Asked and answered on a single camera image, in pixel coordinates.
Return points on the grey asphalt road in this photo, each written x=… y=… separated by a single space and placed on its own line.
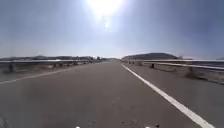
x=100 y=96

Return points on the dark distant hill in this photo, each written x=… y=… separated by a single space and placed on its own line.
x=150 y=56

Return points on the white painted edge line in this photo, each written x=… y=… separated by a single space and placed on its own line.
x=160 y=92

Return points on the low distant hills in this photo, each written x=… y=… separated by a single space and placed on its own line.
x=50 y=57

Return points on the faint white painted line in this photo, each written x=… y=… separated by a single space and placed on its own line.
x=33 y=75

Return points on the dry verge strip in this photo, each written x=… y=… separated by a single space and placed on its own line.
x=20 y=71
x=203 y=76

